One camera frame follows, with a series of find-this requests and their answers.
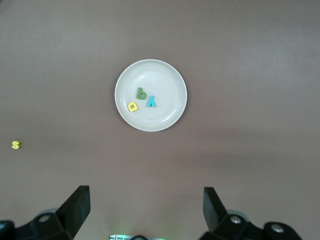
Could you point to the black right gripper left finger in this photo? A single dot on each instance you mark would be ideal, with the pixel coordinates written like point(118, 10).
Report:
point(62, 225)

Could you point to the yellow foam letter a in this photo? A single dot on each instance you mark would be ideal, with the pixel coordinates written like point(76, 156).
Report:
point(136, 108)

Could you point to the green foam letter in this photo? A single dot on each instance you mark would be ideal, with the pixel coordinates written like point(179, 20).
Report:
point(139, 93)

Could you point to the brown table cover sheet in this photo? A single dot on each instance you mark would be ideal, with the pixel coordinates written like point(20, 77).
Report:
point(225, 162)

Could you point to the yellow foam letter s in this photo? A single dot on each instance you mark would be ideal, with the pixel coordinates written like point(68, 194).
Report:
point(16, 144)

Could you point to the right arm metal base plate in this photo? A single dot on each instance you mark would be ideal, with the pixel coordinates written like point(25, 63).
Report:
point(117, 237)

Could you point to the beige round plate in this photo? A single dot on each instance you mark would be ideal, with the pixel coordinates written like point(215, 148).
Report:
point(165, 82)

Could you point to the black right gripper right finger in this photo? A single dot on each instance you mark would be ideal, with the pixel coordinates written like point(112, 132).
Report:
point(225, 227)

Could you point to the teal foam letter y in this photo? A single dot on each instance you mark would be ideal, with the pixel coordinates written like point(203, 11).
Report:
point(151, 102)

